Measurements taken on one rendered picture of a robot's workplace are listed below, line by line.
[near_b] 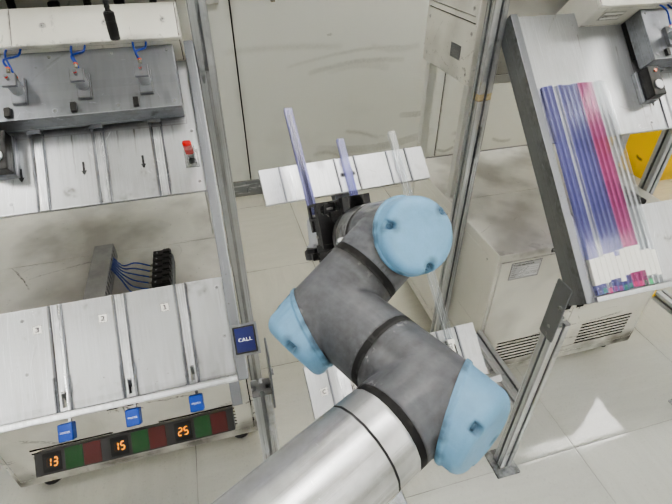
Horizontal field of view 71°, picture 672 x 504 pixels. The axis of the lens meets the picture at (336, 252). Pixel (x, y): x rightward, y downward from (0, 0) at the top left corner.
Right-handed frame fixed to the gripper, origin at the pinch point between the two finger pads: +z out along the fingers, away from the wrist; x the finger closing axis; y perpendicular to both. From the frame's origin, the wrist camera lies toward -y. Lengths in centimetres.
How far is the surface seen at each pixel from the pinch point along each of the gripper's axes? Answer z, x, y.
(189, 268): 63, 22, -2
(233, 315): 17.8, 15.0, -10.3
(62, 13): 27, 35, 52
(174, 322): 20.0, 25.8, -9.5
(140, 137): 29.0, 25.6, 27.4
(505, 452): 46, -57, -75
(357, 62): 172, -84, 85
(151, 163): 27.5, 24.5, 21.8
